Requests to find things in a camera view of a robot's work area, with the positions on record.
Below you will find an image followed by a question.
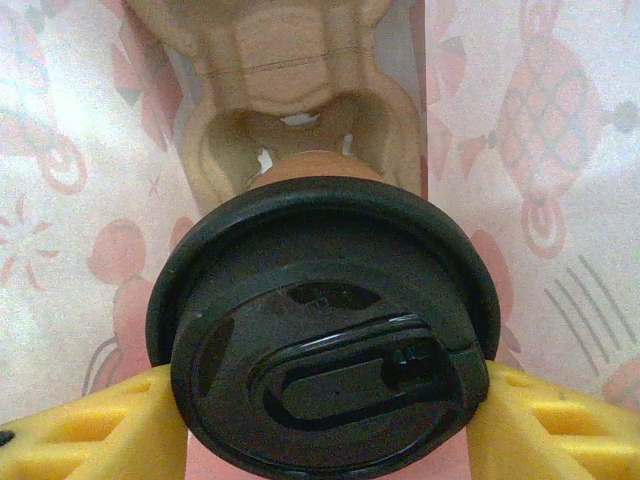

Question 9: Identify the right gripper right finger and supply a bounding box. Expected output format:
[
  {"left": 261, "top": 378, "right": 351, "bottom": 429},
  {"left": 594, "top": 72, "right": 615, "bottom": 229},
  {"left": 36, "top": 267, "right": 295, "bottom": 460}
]
[{"left": 466, "top": 362, "right": 640, "bottom": 480}]

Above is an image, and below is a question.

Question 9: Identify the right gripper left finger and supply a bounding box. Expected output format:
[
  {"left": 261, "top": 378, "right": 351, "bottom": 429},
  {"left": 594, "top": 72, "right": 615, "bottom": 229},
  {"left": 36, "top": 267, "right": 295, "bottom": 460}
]
[{"left": 0, "top": 364, "right": 190, "bottom": 480}]

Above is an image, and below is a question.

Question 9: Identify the black plastic cup lid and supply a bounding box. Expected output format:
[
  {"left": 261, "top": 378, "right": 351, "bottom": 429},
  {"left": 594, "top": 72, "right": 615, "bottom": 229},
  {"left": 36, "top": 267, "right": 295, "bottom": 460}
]
[{"left": 144, "top": 180, "right": 503, "bottom": 477}]

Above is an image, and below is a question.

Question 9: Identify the red white paper gift bag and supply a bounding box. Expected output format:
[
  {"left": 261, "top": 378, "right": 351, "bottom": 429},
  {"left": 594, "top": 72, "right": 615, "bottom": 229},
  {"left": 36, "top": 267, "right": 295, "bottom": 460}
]
[{"left": 0, "top": 0, "right": 640, "bottom": 480}]

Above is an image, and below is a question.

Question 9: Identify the brown paper coffee cup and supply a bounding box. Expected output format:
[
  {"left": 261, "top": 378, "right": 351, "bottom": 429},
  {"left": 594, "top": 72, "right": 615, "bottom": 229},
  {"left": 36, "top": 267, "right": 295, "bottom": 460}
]
[{"left": 249, "top": 151, "right": 389, "bottom": 194}]

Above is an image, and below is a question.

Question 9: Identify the brown pulp cup carrier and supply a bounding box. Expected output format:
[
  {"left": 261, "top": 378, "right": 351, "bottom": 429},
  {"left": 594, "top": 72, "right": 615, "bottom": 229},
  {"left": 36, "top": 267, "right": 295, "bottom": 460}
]
[{"left": 121, "top": 0, "right": 432, "bottom": 211}]

